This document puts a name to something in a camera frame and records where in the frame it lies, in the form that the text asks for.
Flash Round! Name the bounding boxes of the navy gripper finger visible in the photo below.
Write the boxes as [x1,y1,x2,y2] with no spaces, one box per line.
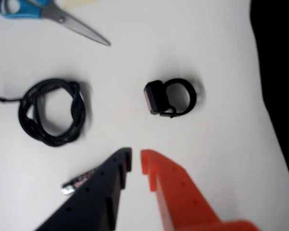
[34,147,133,231]

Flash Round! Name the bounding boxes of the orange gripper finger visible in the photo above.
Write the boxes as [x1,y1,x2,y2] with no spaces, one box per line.
[139,149,261,231]

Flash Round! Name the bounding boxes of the black fabric bag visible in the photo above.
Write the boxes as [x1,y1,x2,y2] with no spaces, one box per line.
[249,0,289,198]

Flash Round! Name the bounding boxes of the black AA battery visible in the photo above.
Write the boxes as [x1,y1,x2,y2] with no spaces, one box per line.
[61,167,97,196]

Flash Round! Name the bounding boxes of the long beige masking tape strip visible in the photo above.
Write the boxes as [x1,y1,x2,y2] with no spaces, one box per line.
[62,0,95,8]

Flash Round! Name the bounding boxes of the coiled black USB cable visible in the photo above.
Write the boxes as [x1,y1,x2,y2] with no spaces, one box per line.
[0,77,88,148]

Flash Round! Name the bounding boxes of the blue handled scissors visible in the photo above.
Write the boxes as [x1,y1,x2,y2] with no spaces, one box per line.
[0,0,111,47]

